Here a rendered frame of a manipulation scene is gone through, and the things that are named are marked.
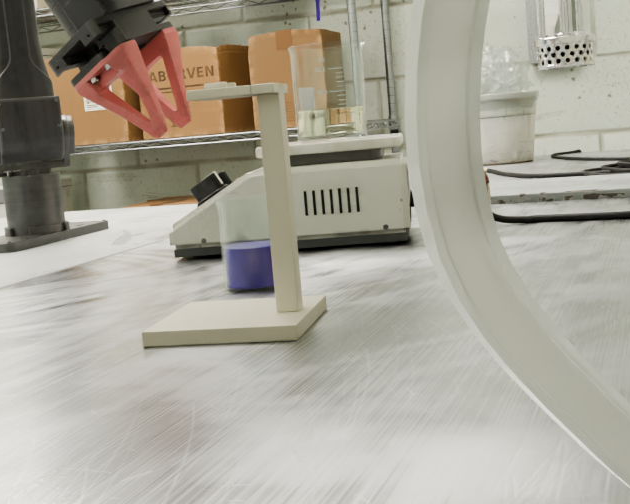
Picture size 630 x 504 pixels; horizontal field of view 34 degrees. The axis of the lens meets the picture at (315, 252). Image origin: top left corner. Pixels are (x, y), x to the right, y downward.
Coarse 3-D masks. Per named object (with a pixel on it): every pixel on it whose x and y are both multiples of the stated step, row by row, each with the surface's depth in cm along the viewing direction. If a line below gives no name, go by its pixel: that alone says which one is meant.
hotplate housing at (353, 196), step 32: (320, 160) 84; (352, 160) 84; (384, 160) 82; (224, 192) 84; (256, 192) 83; (320, 192) 82; (352, 192) 82; (384, 192) 82; (192, 224) 84; (320, 224) 83; (352, 224) 82; (384, 224) 82; (192, 256) 85
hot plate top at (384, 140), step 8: (368, 136) 89; (376, 136) 86; (384, 136) 83; (392, 136) 82; (400, 136) 84; (296, 144) 83; (304, 144) 83; (312, 144) 82; (320, 144) 82; (328, 144) 82; (336, 144) 82; (344, 144) 82; (352, 144) 82; (360, 144) 82; (368, 144) 82; (376, 144) 82; (384, 144) 82; (392, 144) 82; (400, 144) 83; (256, 152) 84; (296, 152) 83; (304, 152) 83; (312, 152) 83; (320, 152) 82; (328, 152) 83
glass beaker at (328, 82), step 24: (288, 48) 85; (312, 48) 83; (336, 48) 83; (360, 48) 85; (312, 72) 84; (336, 72) 84; (360, 72) 85; (312, 96) 84; (336, 96) 84; (360, 96) 85; (312, 120) 84; (336, 120) 84; (360, 120) 85
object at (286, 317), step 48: (192, 96) 51; (240, 96) 52; (288, 144) 53; (288, 192) 52; (288, 240) 52; (288, 288) 53; (144, 336) 51; (192, 336) 51; (240, 336) 50; (288, 336) 50
